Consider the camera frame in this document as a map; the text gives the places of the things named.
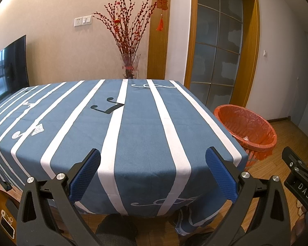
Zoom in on frosted glass door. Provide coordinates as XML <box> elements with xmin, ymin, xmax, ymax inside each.
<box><xmin>190</xmin><ymin>0</ymin><xmax>244</xmax><ymax>108</ymax></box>

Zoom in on grey plastic waste basket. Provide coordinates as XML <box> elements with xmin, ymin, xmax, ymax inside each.
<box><xmin>214</xmin><ymin>104</ymin><xmax>277</xmax><ymax>171</ymax></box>

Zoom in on red berry branches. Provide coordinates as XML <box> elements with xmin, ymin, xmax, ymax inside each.
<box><xmin>92</xmin><ymin>0</ymin><xmax>157</xmax><ymax>57</ymax></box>

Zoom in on person's right hand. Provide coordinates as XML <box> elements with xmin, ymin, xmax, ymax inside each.
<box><xmin>292</xmin><ymin>200</ymin><xmax>308</xmax><ymax>244</ymax></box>

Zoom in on black flat television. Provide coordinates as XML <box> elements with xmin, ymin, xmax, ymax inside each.
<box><xmin>0</xmin><ymin>35</ymin><xmax>30</xmax><ymax>107</ymax></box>

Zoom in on blue white striped tablecloth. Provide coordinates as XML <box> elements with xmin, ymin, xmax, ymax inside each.
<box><xmin>0</xmin><ymin>79</ymin><xmax>249</xmax><ymax>236</ymax></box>

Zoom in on person's leg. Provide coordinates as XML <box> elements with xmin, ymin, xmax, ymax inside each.
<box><xmin>96</xmin><ymin>213</ymin><xmax>139</xmax><ymax>246</ymax></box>
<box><xmin>187</xmin><ymin>225</ymin><xmax>247</xmax><ymax>246</ymax></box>

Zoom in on white flat device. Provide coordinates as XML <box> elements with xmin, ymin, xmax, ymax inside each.
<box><xmin>0</xmin><ymin>209</ymin><xmax>16</xmax><ymax>239</ymax></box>

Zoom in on person's left leg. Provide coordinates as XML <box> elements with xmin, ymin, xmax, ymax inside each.
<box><xmin>96</xmin><ymin>213</ymin><xmax>139</xmax><ymax>246</ymax></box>

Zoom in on white wall switch plate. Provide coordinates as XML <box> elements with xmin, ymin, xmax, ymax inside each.
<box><xmin>74</xmin><ymin>16</ymin><xmax>92</xmax><ymax>27</ymax></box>

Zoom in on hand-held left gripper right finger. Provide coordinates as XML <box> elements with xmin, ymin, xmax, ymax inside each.
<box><xmin>205</xmin><ymin>147</ymin><xmax>291</xmax><ymax>246</ymax></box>

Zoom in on glass vase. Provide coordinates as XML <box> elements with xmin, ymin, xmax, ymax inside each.
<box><xmin>120</xmin><ymin>54</ymin><xmax>141</xmax><ymax>79</ymax></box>

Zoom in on wooden door frame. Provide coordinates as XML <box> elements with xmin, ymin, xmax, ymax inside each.
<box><xmin>183</xmin><ymin>0</ymin><xmax>261</xmax><ymax>110</ymax></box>

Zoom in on red tassel wall ornament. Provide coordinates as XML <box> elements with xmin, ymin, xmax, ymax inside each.
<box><xmin>156</xmin><ymin>0</ymin><xmax>168</xmax><ymax>32</ymax></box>

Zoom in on person's right leg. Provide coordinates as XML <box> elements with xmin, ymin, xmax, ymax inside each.
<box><xmin>187</xmin><ymin>225</ymin><xmax>247</xmax><ymax>246</ymax></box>

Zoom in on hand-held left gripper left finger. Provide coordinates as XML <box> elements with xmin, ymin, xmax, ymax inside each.
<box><xmin>16</xmin><ymin>148</ymin><xmax>111</xmax><ymax>246</ymax></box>

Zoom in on wooden wall pillar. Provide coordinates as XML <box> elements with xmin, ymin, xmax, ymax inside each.
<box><xmin>147</xmin><ymin>0</ymin><xmax>172</xmax><ymax>80</ymax></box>

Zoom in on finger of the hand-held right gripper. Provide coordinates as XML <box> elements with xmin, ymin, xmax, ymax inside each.
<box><xmin>282</xmin><ymin>146</ymin><xmax>308</xmax><ymax>176</ymax></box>

